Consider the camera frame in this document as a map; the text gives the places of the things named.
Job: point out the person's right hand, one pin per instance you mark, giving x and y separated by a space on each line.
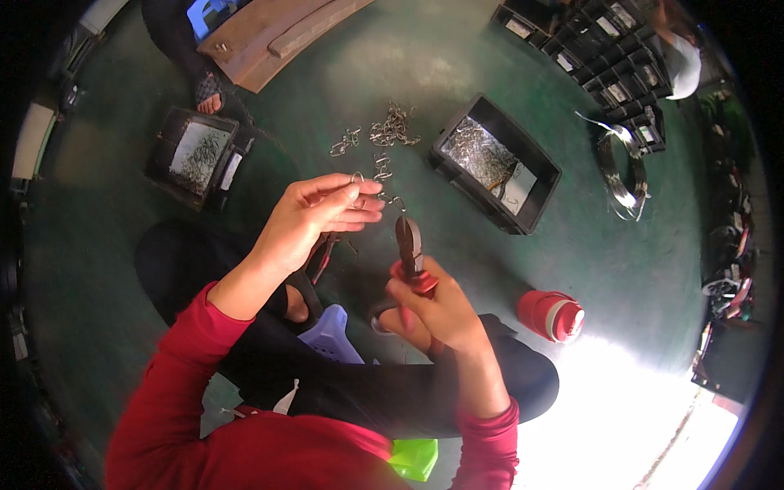
450 312

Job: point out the person's left hand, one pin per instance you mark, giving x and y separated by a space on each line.
300 223

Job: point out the red bottle with white band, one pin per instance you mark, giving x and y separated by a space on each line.
548 313

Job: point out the purple plastic stool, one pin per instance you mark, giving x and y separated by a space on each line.
334 337

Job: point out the black crate of metal hooks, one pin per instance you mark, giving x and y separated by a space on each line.
493 162
199 156

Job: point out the pile of metal links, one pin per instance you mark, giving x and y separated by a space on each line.
389 130

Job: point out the person's legs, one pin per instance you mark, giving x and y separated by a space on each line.
343 386

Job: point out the green plastic container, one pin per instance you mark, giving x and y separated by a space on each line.
415 458

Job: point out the brown wooden boards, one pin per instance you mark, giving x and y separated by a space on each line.
275 37

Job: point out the blue plastic stool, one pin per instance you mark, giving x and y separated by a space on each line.
208 15

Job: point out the person's body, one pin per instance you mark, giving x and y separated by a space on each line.
263 453

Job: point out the black box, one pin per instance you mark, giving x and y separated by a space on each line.
729 361

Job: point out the heap of tools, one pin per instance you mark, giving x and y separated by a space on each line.
732 245

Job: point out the stack of black crates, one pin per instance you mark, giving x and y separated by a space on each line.
612 55

